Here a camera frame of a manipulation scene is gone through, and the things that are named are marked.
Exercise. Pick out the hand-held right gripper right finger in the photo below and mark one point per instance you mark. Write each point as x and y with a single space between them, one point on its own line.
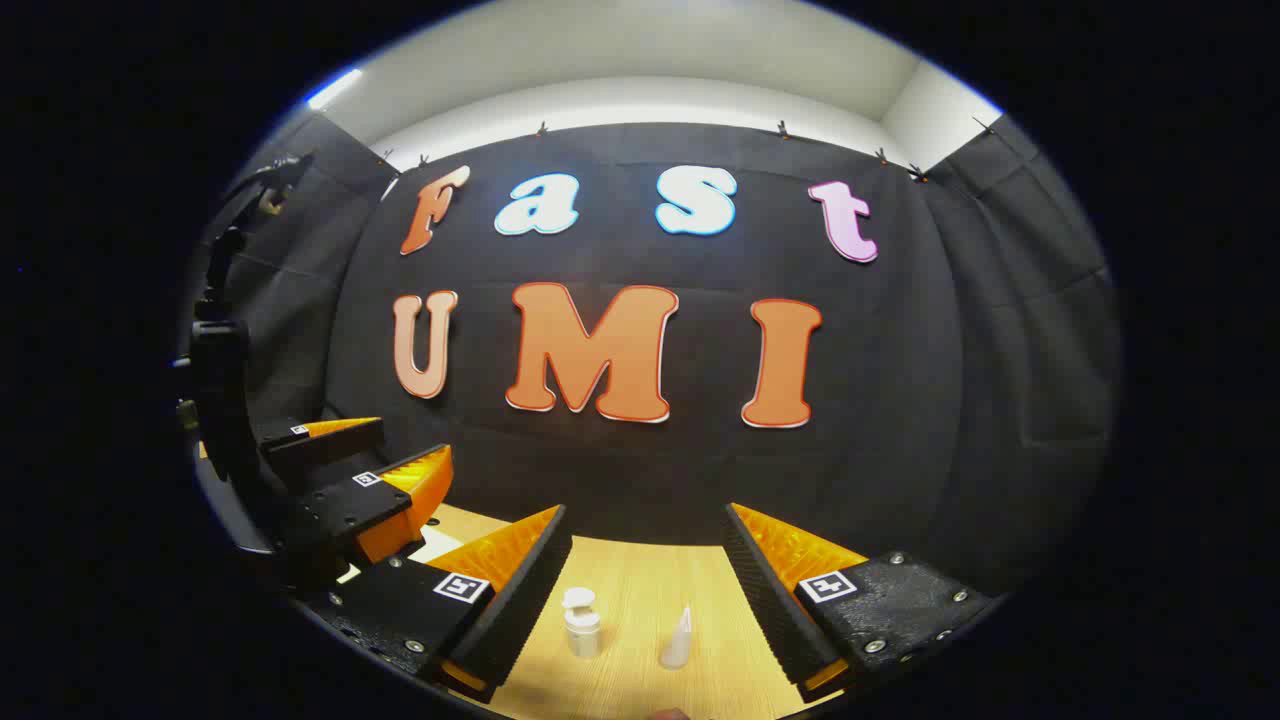
770 600

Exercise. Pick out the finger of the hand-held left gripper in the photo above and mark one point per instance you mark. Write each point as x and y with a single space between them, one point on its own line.
322 446
345 506

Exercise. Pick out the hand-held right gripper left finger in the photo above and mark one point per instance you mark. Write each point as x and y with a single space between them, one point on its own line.
520 600

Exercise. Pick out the white pump bottle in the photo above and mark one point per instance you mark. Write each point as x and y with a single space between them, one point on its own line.
582 635

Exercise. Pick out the white squeeze tube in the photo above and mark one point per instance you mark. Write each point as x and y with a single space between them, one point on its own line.
678 645

